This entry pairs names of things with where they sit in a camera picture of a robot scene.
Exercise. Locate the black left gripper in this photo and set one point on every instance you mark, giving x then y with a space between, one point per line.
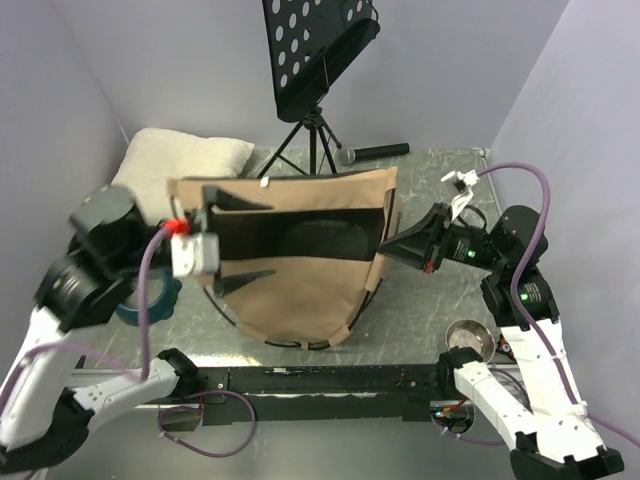
215 196

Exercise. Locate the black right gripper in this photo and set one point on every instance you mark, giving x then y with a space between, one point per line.
423 242

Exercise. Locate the tan pet tent fabric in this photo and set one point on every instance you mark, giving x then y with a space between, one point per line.
321 238

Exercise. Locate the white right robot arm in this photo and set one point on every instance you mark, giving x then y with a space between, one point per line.
552 436

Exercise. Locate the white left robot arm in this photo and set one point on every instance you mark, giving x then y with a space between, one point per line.
44 420

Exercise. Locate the teal pet bowl holder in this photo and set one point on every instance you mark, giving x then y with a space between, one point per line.
162 295

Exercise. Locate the steel pet bowl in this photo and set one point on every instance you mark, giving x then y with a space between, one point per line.
470 333

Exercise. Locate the cream white pillow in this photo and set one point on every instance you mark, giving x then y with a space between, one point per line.
155 155

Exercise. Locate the black microphone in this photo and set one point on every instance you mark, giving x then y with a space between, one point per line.
348 156

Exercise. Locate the black red toy block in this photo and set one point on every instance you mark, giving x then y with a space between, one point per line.
504 348

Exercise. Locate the black music stand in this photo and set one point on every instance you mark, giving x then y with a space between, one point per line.
311 44

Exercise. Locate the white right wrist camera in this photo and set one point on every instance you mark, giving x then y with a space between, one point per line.
463 184

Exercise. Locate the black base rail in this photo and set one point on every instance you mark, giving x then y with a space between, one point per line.
304 393

